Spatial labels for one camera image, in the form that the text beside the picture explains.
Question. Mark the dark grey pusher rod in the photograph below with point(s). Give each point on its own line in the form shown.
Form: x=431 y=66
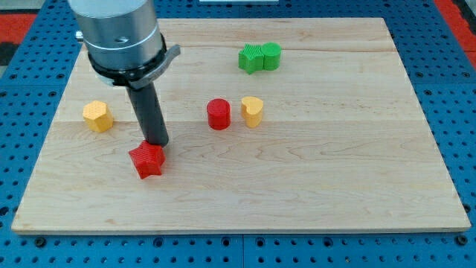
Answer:
x=148 y=112

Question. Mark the red star block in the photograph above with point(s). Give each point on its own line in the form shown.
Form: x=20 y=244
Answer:
x=147 y=159

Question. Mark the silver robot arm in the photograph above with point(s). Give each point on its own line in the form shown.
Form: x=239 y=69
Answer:
x=125 y=46

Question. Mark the green star block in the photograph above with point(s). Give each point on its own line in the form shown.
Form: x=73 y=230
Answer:
x=251 y=58

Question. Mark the yellow hexagon block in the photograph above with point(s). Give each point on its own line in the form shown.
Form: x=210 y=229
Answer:
x=98 y=116

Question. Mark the red cylinder block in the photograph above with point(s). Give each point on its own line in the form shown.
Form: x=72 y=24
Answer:
x=219 y=114

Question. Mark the yellow heart block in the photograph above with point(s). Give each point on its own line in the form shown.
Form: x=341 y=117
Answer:
x=252 y=111

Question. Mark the light wooden board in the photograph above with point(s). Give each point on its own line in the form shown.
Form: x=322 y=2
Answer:
x=343 y=146

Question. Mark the green cylinder block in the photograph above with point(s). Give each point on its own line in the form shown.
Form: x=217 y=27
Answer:
x=271 y=56

